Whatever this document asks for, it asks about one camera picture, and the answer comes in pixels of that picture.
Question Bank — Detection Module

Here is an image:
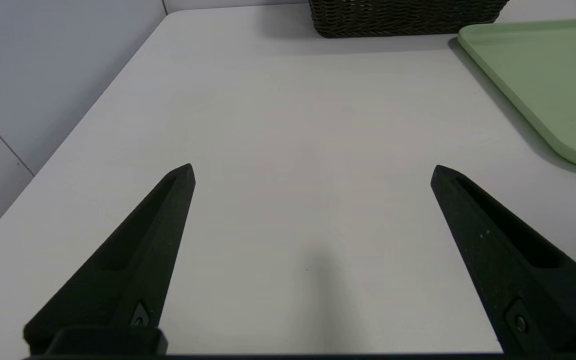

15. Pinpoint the dark brown wicker basket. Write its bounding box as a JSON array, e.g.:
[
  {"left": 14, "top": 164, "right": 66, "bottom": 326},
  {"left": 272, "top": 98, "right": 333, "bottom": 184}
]
[{"left": 308, "top": 0, "right": 510, "bottom": 39}]

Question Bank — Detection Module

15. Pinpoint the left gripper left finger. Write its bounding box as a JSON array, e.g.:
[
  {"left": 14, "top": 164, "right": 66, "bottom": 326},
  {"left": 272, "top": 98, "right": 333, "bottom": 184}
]
[{"left": 23, "top": 163, "right": 197, "bottom": 355}]

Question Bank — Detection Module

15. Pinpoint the light green plastic tray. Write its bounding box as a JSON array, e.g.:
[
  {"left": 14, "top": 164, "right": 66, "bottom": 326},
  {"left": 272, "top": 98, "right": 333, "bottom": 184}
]
[{"left": 457, "top": 18, "right": 576, "bottom": 173}]

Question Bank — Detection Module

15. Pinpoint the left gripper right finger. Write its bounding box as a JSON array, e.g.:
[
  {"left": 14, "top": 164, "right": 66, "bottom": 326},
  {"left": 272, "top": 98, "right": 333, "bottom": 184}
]
[{"left": 430, "top": 164, "right": 576, "bottom": 360}]

